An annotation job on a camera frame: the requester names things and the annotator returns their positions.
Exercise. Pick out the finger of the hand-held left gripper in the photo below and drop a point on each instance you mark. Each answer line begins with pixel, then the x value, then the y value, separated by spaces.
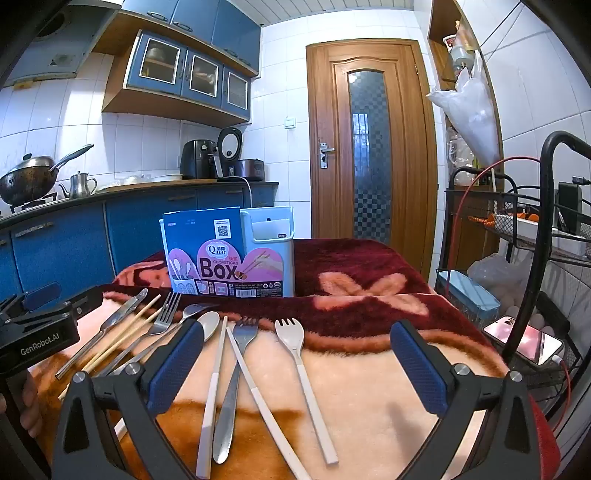
pixel 41 295
pixel 85 300

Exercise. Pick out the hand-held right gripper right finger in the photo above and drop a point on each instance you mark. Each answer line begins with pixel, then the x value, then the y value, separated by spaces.
pixel 415 369

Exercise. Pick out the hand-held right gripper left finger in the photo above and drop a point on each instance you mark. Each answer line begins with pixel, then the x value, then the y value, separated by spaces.
pixel 178 364

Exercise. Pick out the metal table knife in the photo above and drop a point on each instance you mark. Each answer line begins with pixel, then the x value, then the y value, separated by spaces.
pixel 111 325

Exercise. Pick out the white chopstick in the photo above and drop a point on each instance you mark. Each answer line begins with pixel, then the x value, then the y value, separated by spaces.
pixel 258 397
pixel 213 392

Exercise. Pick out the metal fork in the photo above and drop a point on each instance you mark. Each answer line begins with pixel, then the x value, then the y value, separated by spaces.
pixel 244 334
pixel 164 316
pixel 196 310

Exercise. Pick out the white plastic spoon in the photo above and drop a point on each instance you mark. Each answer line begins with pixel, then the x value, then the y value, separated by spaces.
pixel 210 325

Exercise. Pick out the wooden chopstick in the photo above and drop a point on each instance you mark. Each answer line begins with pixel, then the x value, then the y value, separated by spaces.
pixel 115 348
pixel 134 318

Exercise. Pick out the blue utensil holder box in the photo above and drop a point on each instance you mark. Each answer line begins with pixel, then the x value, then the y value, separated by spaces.
pixel 226 258

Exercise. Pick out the white plastic fork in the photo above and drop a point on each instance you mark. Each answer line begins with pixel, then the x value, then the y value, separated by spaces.
pixel 291 334

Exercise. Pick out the person's left hand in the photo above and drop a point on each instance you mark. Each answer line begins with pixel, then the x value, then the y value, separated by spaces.
pixel 30 406

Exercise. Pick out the blue kitchen base cabinets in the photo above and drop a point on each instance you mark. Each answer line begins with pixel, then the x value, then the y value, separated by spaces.
pixel 60 244

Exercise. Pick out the red and peach floral blanket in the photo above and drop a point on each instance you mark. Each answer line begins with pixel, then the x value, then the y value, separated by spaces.
pixel 369 415

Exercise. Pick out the light blue plastic box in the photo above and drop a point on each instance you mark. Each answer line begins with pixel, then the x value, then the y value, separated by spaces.
pixel 466 290

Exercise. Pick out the smartphone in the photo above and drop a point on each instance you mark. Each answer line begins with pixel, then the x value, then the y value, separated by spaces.
pixel 521 339

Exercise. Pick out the metal wok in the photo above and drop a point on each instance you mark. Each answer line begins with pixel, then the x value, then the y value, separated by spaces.
pixel 23 182

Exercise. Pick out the metal kettle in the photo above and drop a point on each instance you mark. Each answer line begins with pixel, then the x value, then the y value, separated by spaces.
pixel 81 184

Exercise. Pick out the clear plastic bag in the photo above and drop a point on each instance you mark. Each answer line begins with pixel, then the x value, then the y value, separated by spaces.
pixel 496 274

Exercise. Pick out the steel pot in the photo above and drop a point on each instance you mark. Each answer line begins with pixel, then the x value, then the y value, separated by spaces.
pixel 249 170

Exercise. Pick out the black charger device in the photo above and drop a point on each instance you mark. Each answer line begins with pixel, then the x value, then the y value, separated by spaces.
pixel 569 205

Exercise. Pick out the black metal rack cart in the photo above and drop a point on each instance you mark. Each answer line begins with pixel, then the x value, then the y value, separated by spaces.
pixel 547 184

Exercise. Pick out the range hood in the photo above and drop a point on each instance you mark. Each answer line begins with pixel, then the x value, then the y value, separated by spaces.
pixel 55 41

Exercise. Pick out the white plastic bag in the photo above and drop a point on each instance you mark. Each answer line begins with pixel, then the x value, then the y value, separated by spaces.
pixel 471 115

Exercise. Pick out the wooden door with glass panel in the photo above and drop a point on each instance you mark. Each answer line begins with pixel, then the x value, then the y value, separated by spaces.
pixel 332 115

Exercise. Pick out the blue upper cabinet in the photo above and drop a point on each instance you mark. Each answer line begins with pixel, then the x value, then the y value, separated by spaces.
pixel 207 23

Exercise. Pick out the blue glass-front wall cabinet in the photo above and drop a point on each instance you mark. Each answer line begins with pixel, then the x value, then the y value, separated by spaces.
pixel 161 83

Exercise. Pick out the white light switch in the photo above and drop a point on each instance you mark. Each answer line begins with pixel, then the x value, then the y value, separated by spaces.
pixel 290 122

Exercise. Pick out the wooden wall shelf niche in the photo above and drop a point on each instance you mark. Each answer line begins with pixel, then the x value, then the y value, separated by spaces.
pixel 438 60

